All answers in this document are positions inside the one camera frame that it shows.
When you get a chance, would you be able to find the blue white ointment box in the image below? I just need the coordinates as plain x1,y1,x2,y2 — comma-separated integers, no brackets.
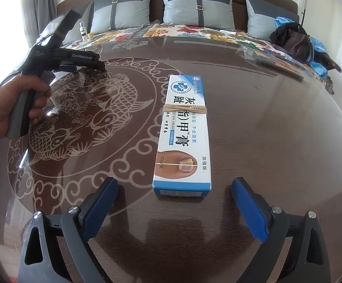
152,75,212,198

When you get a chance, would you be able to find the person left hand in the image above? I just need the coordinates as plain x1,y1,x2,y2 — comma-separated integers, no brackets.
0,75,51,139

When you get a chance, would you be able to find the grey pillow far left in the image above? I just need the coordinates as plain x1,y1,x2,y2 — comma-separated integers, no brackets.
63,1,94,45

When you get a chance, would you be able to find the grey pillow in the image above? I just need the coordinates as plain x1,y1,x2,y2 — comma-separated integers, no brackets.
63,1,94,45
163,0,235,31
90,0,150,34
245,0,299,41

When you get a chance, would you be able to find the white spray bottle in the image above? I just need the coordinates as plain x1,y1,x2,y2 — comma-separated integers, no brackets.
79,22,88,42

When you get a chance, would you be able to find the grey curtain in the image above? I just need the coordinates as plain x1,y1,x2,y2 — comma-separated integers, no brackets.
21,0,57,47

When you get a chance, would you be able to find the floral bench cushion cover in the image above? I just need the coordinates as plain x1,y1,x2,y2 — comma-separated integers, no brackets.
63,21,334,95

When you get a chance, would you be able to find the grey pillow far right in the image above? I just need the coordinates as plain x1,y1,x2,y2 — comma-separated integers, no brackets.
245,0,299,41

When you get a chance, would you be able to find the dark brown handbag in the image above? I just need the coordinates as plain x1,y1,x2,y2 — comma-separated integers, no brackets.
270,22,314,63

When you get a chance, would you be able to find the blue clothing pile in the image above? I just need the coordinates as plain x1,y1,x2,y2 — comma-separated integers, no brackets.
275,17,341,79

